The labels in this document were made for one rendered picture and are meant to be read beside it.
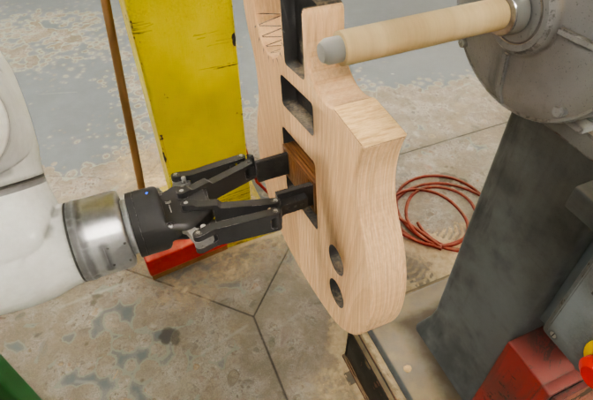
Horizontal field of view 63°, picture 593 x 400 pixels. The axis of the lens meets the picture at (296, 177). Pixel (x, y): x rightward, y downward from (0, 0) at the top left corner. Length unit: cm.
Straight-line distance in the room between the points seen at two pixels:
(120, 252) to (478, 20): 43
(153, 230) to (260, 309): 120
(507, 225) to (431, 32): 52
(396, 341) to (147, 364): 79
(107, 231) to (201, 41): 94
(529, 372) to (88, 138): 210
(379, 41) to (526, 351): 73
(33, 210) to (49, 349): 130
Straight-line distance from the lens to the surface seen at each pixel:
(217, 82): 148
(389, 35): 46
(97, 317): 182
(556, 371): 104
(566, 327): 65
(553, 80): 56
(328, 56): 44
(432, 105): 264
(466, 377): 127
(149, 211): 54
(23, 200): 54
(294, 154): 61
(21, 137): 53
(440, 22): 49
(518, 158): 86
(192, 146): 158
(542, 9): 55
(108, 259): 55
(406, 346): 134
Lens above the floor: 147
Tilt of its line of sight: 44 degrees down
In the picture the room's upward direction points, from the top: straight up
